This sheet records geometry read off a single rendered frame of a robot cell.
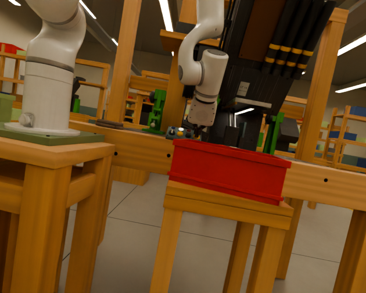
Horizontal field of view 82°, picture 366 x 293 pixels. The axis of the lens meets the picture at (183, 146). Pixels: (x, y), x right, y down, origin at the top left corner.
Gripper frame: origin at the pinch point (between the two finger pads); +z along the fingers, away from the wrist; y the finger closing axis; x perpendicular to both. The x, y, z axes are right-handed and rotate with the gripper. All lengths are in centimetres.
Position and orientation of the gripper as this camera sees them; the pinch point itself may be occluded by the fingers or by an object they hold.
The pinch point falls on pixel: (197, 131)
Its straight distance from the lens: 87.2
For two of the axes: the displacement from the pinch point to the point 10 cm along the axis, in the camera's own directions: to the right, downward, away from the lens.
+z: -1.5, 7.6, 6.3
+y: 9.8, 1.8, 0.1
